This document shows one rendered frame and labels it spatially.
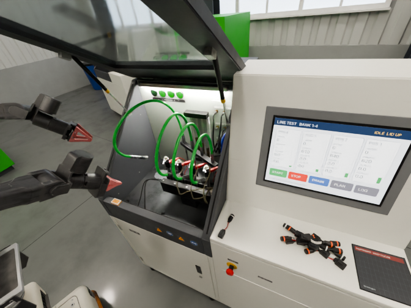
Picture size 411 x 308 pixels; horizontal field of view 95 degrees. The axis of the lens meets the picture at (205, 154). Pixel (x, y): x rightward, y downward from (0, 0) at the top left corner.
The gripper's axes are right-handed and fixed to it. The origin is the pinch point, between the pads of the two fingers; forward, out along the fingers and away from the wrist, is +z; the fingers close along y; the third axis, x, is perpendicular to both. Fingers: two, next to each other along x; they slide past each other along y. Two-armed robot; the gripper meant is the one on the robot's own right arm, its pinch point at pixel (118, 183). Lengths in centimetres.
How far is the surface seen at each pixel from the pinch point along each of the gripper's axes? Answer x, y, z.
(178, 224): -15.9, -13.0, 27.7
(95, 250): 87, -107, 68
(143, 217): 2.3, -18.9, 22.9
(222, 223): -33.9, -2.6, 33.8
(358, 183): -73, 35, 38
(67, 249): 112, -119, 56
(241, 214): -38, 3, 40
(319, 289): -75, -6, 40
